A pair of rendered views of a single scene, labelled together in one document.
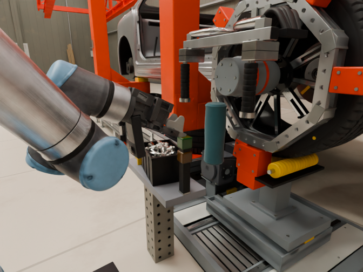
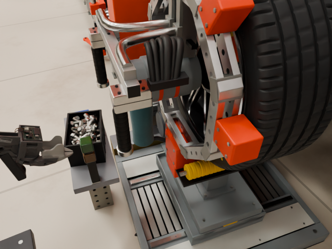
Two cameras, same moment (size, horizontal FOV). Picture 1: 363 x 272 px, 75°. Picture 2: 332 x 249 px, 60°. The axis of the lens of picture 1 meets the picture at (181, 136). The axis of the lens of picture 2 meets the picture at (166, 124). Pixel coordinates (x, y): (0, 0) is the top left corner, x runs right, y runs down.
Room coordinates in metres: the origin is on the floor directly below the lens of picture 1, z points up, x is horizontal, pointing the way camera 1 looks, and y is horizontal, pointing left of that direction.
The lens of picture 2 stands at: (0.15, -0.40, 1.32)
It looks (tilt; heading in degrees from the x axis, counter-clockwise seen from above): 42 degrees down; 11
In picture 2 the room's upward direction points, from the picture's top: straight up
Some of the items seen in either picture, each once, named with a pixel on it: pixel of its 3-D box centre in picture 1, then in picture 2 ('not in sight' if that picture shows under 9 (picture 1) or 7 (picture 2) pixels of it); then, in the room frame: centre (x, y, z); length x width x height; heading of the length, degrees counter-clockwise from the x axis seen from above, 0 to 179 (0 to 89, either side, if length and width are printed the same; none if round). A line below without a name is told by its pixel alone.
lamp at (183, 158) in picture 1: (184, 156); (89, 154); (0.75, -0.01, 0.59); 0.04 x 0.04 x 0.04; 30
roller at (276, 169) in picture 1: (294, 164); (217, 163); (0.87, -0.45, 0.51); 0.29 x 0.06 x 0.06; 120
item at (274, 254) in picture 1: (262, 217); (205, 185); (1.05, -0.42, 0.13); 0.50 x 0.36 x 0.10; 30
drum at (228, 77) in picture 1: (247, 76); (161, 76); (0.88, -0.24, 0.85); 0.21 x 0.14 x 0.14; 120
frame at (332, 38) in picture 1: (261, 76); (183, 72); (0.92, -0.30, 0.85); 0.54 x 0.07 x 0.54; 30
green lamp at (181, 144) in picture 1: (185, 142); (86, 144); (0.75, -0.01, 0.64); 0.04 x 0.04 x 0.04; 30
